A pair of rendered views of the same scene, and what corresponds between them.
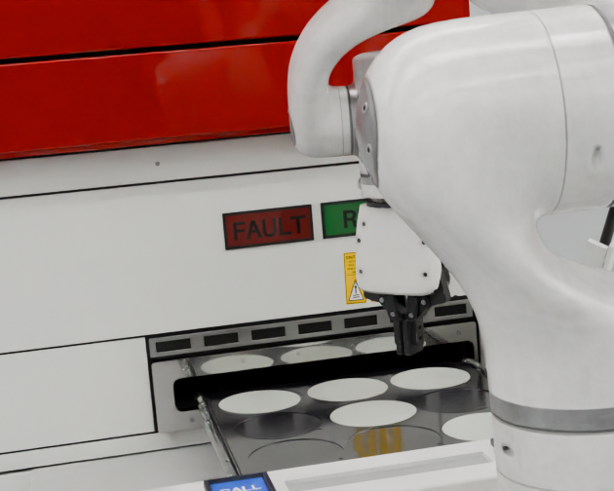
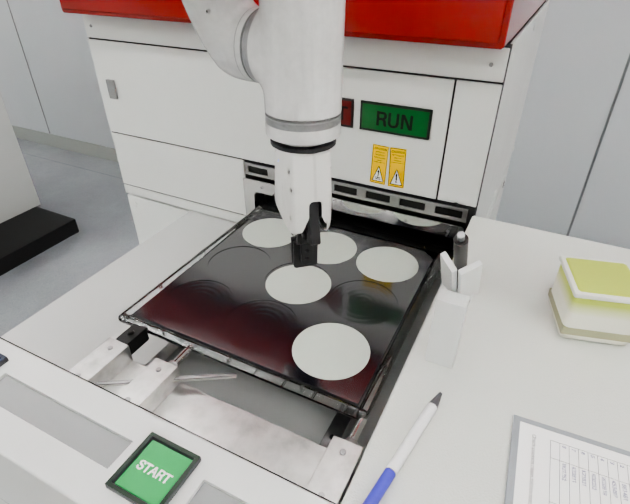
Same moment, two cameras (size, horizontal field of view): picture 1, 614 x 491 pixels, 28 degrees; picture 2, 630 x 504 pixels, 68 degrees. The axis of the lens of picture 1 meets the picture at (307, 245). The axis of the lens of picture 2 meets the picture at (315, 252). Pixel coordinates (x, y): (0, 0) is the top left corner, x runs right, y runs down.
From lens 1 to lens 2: 103 cm
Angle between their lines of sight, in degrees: 42
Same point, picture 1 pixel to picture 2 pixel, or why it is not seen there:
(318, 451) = (211, 306)
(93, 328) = (215, 145)
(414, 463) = (84, 416)
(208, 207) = not seen: hidden behind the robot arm
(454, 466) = (96, 443)
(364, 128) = not seen: outside the picture
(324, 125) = (218, 49)
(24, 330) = (181, 134)
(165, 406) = (249, 205)
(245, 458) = (173, 287)
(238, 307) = not seen: hidden behind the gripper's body
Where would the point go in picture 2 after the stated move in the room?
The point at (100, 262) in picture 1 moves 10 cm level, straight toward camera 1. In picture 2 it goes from (218, 104) to (183, 119)
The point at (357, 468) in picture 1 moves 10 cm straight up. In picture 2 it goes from (52, 392) to (17, 317)
